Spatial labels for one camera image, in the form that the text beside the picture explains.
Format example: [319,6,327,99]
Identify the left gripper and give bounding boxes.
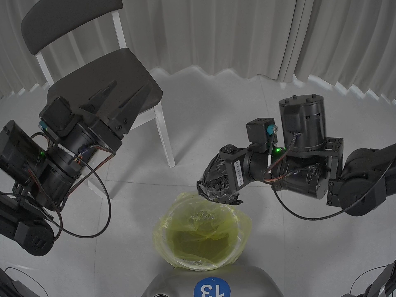
[59,79,153,163]

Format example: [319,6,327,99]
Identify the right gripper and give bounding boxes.
[224,149,284,189]

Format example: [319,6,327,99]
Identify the black plastic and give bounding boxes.
[197,144,243,206]

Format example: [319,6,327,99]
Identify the yellow plastic bag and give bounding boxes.
[153,191,252,271]

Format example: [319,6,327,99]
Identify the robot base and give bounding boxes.
[145,265,280,297]

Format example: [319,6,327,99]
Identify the white trash bin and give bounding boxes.
[161,201,242,271]

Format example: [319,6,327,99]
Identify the white chair with grey cushions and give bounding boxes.
[21,0,176,200]

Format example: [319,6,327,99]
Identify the white curtain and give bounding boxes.
[0,0,396,104]

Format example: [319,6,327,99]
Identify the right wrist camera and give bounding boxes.
[246,118,277,152]

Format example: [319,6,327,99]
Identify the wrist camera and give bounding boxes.
[246,118,277,152]
[39,96,81,139]

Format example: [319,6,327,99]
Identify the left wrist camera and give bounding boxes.
[39,96,81,139]

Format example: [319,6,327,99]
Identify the black cable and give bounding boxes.
[272,186,351,221]
[51,158,112,239]

